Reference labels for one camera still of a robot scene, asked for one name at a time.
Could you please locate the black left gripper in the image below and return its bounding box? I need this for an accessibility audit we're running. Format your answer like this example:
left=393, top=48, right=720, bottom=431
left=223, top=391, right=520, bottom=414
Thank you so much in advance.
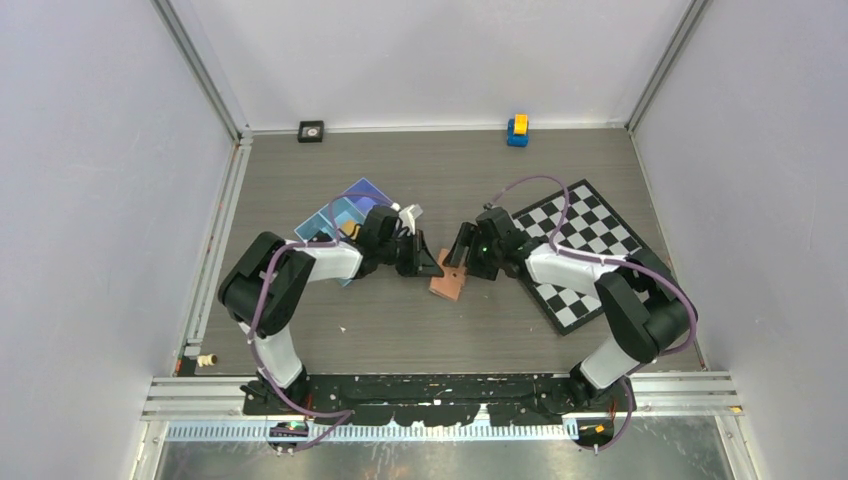
left=377, top=229, right=442, bottom=278

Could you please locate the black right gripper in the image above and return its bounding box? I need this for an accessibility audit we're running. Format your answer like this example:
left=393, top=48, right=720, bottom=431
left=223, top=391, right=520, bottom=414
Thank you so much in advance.
left=442, top=222, right=503, bottom=282

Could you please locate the orange leather card holder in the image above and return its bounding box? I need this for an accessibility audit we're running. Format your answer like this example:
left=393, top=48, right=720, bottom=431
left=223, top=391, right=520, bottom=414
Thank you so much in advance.
left=429, top=267, right=467, bottom=302

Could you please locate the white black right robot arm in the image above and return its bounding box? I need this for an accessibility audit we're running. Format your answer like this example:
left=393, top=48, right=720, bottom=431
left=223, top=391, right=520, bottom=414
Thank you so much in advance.
left=442, top=207, right=697, bottom=411

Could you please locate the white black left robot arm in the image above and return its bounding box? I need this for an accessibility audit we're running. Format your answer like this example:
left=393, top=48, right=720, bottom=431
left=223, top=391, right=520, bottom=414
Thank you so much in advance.
left=217, top=205, right=444, bottom=414

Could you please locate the blue purple drawer organizer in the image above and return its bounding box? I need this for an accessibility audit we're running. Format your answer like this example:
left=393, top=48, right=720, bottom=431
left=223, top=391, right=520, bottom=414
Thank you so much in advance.
left=293, top=177, right=399, bottom=287

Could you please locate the black white chessboard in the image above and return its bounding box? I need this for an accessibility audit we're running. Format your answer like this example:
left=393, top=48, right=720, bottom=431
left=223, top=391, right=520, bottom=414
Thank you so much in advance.
left=512, top=179, right=647, bottom=336

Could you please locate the blue yellow toy block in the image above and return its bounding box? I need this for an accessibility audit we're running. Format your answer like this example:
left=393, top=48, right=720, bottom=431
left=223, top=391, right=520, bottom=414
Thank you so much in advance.
left=506, top=114, right=529, bottom=148

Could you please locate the small black square box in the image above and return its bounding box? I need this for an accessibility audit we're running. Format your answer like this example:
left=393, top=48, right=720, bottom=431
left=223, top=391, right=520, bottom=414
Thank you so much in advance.
left=297, top=120, right=325, bottom=143

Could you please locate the small beige peg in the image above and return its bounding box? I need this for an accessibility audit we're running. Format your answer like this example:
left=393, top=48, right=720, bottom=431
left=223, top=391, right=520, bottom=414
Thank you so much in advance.
left=195, top=354, right=217, bottom=368

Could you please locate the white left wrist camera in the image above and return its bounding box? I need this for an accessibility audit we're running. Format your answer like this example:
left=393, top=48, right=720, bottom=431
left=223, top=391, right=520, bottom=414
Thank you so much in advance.
left=398, top=204, right=423, bottom=234

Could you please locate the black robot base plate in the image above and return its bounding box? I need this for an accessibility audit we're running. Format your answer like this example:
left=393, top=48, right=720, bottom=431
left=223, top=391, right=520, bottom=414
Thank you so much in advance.
left=240, top=373, right=636, bottom=427

